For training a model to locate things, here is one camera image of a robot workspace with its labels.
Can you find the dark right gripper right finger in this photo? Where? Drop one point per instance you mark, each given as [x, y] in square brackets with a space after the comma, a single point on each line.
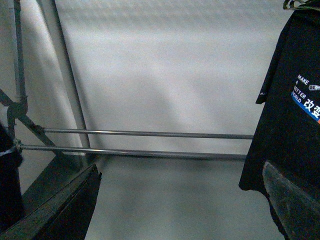
[295, 202]

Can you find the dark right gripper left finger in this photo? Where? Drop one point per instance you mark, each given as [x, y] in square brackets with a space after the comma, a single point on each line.
[64, 216]

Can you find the green clothes hanger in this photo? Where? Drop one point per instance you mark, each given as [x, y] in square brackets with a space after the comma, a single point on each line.
[296, 5]

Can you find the black printed t-shirt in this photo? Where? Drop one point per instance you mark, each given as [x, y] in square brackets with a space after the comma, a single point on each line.
[288, 130]

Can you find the lower metal rack rail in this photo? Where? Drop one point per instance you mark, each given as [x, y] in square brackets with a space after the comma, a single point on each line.
[135, 153]

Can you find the metal rack rail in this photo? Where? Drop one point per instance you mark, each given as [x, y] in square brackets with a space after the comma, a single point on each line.
[152, 134]
[135, 153]

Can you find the dark metal rack frame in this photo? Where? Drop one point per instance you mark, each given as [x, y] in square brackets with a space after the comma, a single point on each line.
[18, 109]

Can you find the upper metal rack rail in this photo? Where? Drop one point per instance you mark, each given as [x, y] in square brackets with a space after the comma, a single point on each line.
[152, 134]

